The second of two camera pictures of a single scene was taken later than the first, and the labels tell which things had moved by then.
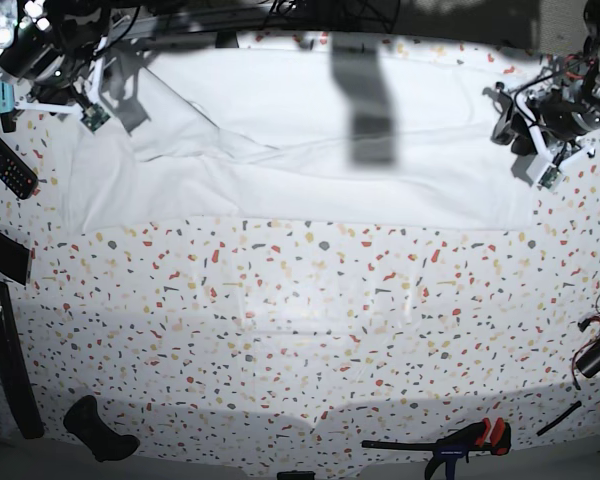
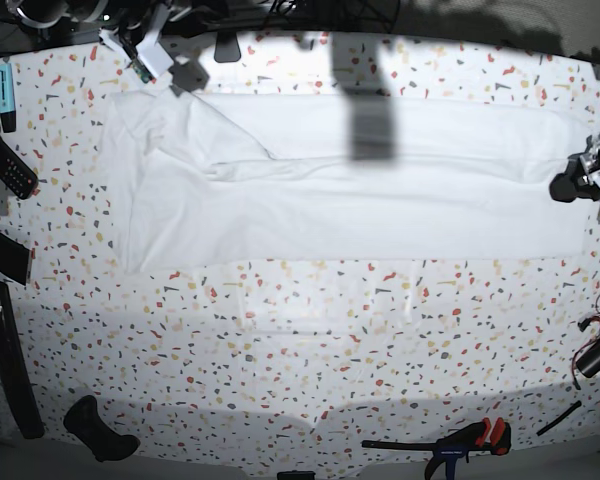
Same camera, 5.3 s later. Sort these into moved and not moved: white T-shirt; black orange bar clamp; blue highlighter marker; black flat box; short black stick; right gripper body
Moved: white T-shirt; right gripper body
Not moved: short black stick; black flat box; blue highlighter marker; black orange bar clamp
